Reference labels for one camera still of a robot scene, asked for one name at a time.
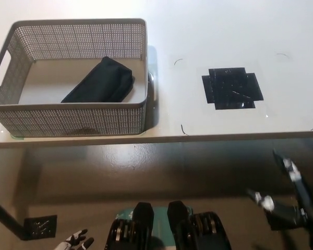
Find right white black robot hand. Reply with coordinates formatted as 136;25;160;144
246;148;313;224

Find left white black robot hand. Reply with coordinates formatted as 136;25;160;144
56;229;95;250

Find black fabric pencil case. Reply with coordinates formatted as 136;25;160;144
60;56;136;104

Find black ribbed robot body block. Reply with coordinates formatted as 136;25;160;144
104;202;156;250
168;200;229;250

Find black metal table leg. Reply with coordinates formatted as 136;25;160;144
0;194;27;240

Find black robot legs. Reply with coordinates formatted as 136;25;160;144
116;205;194;250

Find grey perforated plastic basket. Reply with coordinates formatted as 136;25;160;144
0;18;149;138

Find black tape patch on table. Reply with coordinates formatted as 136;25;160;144
201;67;264;111

